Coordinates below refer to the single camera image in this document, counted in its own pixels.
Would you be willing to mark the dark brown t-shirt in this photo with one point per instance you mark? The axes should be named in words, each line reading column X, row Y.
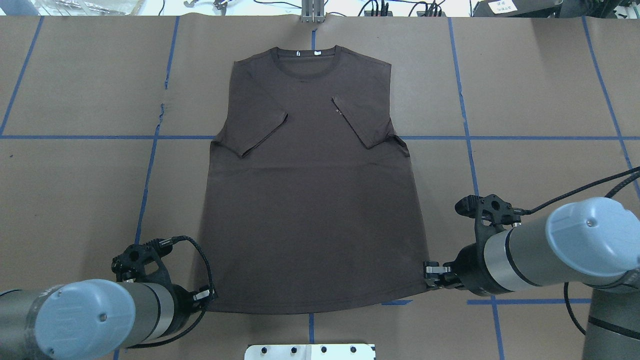
column 311, row 203

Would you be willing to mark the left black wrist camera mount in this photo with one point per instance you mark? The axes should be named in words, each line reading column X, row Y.
column 142, row 263

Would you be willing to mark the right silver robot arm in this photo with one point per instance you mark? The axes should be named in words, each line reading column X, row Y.
column 594, row 242

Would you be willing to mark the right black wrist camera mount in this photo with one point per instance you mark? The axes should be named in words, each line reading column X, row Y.
column 491, row 214

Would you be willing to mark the white metal mounting base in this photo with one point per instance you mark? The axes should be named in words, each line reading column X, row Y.
column 322, row 351

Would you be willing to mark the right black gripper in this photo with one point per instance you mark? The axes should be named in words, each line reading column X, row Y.
column 467, row 270

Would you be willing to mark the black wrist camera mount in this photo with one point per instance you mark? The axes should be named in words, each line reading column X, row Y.
column 142, row 263
column 491, row 214

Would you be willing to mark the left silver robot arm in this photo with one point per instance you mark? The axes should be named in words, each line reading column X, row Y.
column 89, row 319

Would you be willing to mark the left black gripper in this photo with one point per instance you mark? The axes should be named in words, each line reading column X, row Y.
column 181, row 298

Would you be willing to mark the aluminium frame post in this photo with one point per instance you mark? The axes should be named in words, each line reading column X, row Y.
column 313, row 11

